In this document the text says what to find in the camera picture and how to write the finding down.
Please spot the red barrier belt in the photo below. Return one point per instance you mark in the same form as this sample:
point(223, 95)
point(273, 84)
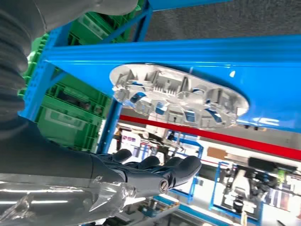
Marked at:
point(211, 136)

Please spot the blue metal shelf rack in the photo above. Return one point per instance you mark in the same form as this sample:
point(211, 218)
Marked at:
point(164, 53)

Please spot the green plastic crate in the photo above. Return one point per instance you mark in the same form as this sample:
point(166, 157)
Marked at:
point(93, 28)
point(59, 137)
point(70, 108)

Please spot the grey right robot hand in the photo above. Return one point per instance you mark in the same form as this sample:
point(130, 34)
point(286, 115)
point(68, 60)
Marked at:
point(59, 168)

